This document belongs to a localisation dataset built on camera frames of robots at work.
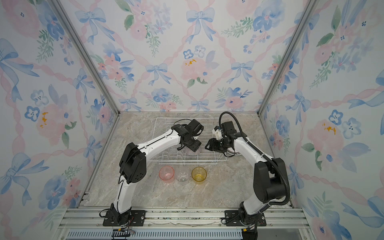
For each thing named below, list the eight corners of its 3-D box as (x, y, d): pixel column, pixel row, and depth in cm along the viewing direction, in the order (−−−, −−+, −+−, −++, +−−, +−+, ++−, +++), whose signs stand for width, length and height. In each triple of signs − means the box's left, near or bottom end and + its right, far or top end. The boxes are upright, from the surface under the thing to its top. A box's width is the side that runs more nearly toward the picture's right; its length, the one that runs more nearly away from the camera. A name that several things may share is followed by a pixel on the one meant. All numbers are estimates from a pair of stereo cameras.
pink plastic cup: (161, 184, 87) (158, 178, 80) (162, 172, 91) (160, 165, 84) (174, 184, 87) (172, 178, 80) (175, 172, 91) (173, 165, 84)
